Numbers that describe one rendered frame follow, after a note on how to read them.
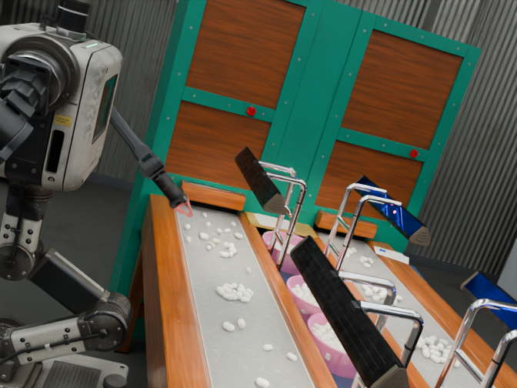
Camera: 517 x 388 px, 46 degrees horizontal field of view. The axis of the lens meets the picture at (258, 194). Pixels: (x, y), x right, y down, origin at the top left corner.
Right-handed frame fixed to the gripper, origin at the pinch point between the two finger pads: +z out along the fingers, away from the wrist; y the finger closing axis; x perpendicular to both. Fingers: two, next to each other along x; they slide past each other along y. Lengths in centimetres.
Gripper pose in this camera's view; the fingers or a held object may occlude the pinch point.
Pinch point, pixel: (190, 215)
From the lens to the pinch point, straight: 231.8
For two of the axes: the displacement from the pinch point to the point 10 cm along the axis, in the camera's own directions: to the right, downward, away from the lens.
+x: -8.1, 5.8, 0.4
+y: -1.8, -3.2, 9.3
